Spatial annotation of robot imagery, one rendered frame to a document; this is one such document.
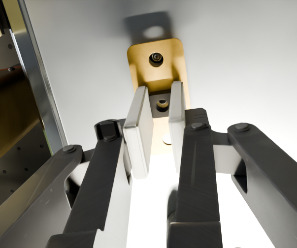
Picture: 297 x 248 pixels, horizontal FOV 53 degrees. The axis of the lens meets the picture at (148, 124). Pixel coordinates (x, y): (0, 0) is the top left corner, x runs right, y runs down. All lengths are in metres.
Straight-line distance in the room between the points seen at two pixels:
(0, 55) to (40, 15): 0.38
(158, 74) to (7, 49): 0.43
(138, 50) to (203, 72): 0.05
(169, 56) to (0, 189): 0.60
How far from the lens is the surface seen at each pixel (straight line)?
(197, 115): 0.16
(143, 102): 0.17
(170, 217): 0.28
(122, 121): 0.17
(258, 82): 0.24
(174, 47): 0.20
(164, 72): 0.21
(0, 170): 0.72
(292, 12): 0.24
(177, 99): 0.16
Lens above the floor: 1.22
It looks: 67 degrees down
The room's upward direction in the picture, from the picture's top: 169 degrees counter-clockwise
